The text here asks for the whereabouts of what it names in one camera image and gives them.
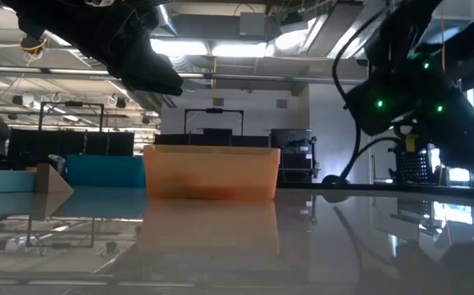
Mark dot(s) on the black bench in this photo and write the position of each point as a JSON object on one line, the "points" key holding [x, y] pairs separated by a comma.
{"points": [[216, 137]]}

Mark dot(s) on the grey wall vent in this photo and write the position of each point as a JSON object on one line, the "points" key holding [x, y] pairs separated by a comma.
{"points": [[281, 103], [217, 102]]}

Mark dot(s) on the black cabinet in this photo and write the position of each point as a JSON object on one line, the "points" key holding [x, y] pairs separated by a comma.
{"points": [[292, 151]]}

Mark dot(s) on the black monitor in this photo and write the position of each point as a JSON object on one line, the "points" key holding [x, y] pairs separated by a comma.
{"points": [[110, 143], [48, 145]]}

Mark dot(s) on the black ceiling device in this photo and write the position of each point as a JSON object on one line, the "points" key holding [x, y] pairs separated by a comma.
{"points": [[32, 44]]}

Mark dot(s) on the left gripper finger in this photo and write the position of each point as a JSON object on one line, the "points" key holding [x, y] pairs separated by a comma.
{"points": [[155, 78]]}

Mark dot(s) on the blue plastic bin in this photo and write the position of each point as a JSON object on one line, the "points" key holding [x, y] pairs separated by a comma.
{"points": [[106, 171]]}

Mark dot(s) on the ceiling light panel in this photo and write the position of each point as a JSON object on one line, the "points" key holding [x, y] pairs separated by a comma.
{"points": [[237, 49]]}

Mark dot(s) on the black rig frame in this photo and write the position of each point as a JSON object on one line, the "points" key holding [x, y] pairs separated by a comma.
{"points": [[71, 105], [214, 110]]}

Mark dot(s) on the grey ceiling box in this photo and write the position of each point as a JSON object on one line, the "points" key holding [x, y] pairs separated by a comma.
{"points": [[252, 24]]}

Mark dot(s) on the black table frame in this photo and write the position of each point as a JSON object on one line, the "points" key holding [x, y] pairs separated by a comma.
{"points": [[384, 189]]}

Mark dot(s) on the black perforated basket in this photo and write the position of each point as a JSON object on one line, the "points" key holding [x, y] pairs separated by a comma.
{"points": [[413, 168]]}

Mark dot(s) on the silver ceiling pipe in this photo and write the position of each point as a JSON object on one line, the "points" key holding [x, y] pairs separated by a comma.
{"points": [[241, 75]]}

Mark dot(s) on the tan triangle block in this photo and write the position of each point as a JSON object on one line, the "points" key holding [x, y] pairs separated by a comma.
{"points": [[50, 180]]}

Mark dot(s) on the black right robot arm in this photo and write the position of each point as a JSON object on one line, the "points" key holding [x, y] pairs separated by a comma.
{"points": [[405, 41]]}

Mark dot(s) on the orange plastic bin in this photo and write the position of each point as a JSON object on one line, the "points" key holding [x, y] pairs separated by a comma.
{"points": [[210, 172]]}

